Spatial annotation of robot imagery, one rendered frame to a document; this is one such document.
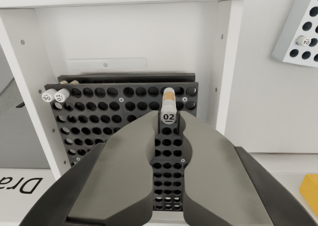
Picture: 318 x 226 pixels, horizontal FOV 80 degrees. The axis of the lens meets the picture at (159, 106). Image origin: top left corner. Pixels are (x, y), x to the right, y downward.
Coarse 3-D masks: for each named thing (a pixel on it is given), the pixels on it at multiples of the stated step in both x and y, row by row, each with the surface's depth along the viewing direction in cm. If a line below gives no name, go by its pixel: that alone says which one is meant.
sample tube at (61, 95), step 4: (64, 88) 22; (76, 88) 24; (56, 92) 21; (60, 92) 21; (64, 92) 22; (68, 92) 22; (56, 96) 21; (60, 96) 21; (64, 96) 21; (68, 96) 22; (60, 100) 21; (64, 100) 21
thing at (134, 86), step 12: (48, 84) 22; (60, 84) 22; (72, 84) 22; (84, 84) 22; (96, 84) 22; (108, 84) 22; (120, 84) 22; (132, 84) 21; (144, 84) 21; (156, 84) 21; (168, 84) 21; (180, 84) 21; (192, 84) 21; (72, 96) 22; (84, 96) 22; (96, 96) 22; (108, 96) 22; (132, 96) 22; (144, 96) 22; (156, 96) 22; (180, 96) 22; (192, 96) 22
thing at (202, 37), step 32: (224, 0) 20; (0, 32) 20; (32, 32) 24; (64, 32) 25; (96, 32) 25; (128, 32) 25; (160, 32) 25; (192, 32) 24; (224, 32) 20; (32, 64) 24; (64, 64) 27; (160, 64) 27; (192, 64) 26; (224, 64) 20; (32, 96) 24; (224, 96) 22; (64, 128) 31; (224, 128) 24; (64, 160) 31
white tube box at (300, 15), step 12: (300, 0) 27; (312, 0) 25; (300, 12) 27; (312, 12) 27; (288, 24) 29; (300, 24) 27; (312, 24) 27; (288, 36) 29; (312, 36) 28; (276, 48) 31; (288, 48) 28; (300, 48) 29; (312, 48) 28; (288, 60) 29; (300, 60) 29; (312, 60) 29
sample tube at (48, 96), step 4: (64, 80) 25; (52, 88) 22; (44, 92) 21; (48, 92) 21; (52, 92) 22; (44, 96) 21; (48, 96) 21; (52, 96) 21; (44, 100) 22; (48, 100) 21; (52, 100) 22
